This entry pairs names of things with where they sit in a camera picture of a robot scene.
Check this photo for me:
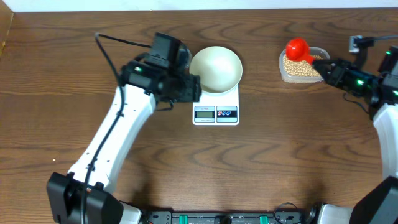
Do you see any right black cable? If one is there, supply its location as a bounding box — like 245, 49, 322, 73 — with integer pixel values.
362, 34, 398, 43

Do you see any red measuring scoop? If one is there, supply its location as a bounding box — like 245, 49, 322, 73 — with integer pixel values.
285, 38, 315, 65

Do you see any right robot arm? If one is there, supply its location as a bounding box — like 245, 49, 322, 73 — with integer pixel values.
313, 46, 397, 224

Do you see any white kitchen scale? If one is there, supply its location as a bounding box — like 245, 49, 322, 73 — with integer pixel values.
192, 85, 240, 126

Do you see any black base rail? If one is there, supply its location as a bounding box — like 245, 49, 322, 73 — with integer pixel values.
138, 202, 315, 224

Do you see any clear plastic container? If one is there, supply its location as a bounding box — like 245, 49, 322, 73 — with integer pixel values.
279, 50, 323, 83

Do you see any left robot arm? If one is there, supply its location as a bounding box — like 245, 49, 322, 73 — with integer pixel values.
47, 32, 201, 223

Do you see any pile of soybeans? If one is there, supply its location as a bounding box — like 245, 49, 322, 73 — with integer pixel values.
283, 55, 320, 77

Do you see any white round bowl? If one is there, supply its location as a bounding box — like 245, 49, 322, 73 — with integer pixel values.
189, 46, 243, 94

